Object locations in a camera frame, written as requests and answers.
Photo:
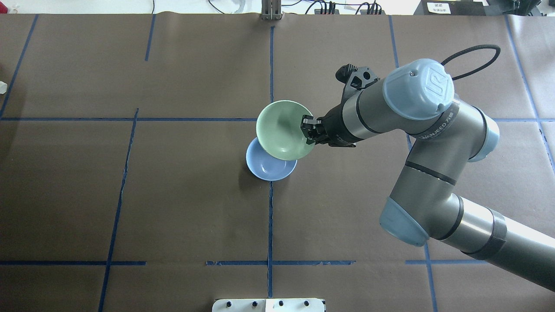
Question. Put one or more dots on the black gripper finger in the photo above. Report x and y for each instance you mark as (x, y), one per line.
(312, 129)

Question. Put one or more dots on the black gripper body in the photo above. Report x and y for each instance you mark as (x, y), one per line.
(333, 127)

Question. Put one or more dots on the green bowl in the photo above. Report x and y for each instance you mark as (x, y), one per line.
(278, 129)

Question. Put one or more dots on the blue bowl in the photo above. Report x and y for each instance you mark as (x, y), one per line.
(266, 167)

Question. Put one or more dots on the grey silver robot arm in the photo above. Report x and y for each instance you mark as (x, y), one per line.
(419, 99)

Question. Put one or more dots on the white object at left edge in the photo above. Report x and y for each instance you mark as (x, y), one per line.
(3, 87)

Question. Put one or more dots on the metal post at table edge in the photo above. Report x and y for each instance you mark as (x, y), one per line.
(271, 10)

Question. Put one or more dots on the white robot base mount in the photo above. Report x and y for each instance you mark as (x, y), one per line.
(270, 305)

